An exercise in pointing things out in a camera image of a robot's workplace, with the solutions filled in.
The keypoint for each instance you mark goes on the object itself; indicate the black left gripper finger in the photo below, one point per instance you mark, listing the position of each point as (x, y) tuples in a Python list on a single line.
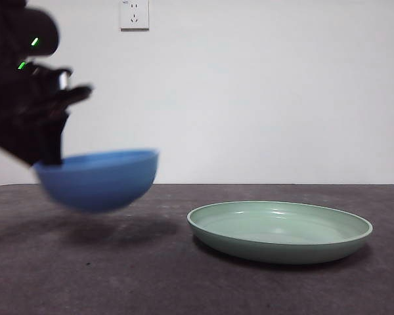
[(16, 141), (54, 141)]

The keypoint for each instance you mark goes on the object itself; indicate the blue ribbed bowl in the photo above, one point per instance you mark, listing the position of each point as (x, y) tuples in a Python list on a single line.
[(98, 183)]

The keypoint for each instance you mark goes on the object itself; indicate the green round plate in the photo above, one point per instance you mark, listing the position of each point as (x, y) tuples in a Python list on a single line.
[(282, 252)]

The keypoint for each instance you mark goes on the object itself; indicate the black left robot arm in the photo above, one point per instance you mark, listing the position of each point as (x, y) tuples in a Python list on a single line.
[(23, 29)]

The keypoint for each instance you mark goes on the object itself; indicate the pale grey camera box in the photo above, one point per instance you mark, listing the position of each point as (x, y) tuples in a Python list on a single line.
[(64, 80)]

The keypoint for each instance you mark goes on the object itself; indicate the white wall socket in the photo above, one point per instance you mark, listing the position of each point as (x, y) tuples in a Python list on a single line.
[(134, 16)]

